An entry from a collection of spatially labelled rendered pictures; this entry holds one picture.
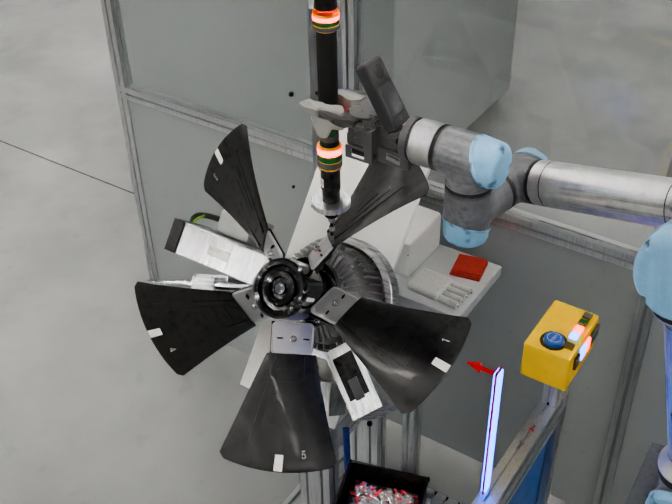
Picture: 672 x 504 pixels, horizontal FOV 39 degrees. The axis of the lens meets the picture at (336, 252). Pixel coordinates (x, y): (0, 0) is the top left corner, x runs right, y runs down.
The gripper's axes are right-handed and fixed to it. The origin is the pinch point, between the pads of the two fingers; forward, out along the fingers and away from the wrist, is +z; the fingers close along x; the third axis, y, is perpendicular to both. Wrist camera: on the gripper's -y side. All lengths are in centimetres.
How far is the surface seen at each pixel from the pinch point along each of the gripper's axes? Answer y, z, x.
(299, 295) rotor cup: 40.6, 1.8, -5.0
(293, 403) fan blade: 61, -2, -13
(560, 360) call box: 57, -41, 23
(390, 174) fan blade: 23.4, -4.1, 17.6
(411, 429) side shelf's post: 136, 10, 53
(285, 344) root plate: 52, 4, -8
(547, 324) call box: 56, -35, 30
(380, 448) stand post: 124, 8, 33
